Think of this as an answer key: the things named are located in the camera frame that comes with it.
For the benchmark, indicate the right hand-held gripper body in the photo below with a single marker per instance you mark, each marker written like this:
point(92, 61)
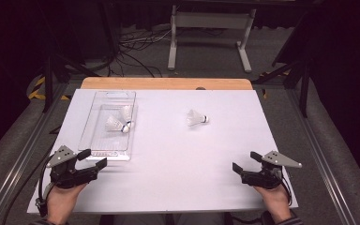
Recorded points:
point(278, 159)

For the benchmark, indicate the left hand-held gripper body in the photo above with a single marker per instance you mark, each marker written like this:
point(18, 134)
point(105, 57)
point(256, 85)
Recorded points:
point(62, 155)

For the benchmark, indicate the clear plastic tray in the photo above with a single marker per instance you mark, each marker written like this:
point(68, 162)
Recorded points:
point(106, 143)

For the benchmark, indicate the white shuttlecock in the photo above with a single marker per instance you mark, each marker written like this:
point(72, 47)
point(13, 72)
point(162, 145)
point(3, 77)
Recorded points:
point(126, 113)
point(195, 117)
point(114, 124)

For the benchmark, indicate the person's right hand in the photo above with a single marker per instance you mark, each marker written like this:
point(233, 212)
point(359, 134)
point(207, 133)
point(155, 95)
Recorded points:
point(276, 201)

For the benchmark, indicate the person's left hand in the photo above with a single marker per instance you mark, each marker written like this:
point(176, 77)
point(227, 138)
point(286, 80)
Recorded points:
point(61, 204)

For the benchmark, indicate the yellow black floor tape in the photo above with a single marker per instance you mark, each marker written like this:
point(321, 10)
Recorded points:
point(36, 93)

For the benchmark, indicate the black tripod stand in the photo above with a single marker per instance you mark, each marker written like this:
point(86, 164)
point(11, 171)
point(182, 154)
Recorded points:
point(48, 84)

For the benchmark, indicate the black metal stand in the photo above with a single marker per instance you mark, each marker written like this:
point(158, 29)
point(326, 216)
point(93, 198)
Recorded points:
point(304, 90)

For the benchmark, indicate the wooden table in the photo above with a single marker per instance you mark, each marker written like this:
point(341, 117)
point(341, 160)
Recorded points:
point(156, 83)

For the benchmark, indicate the aluminium floor rail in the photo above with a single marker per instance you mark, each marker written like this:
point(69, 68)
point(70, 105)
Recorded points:
point(322, 162)
point(12, 175)

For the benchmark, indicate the white metal stand frame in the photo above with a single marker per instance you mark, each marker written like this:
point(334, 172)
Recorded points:
point(211, 20)

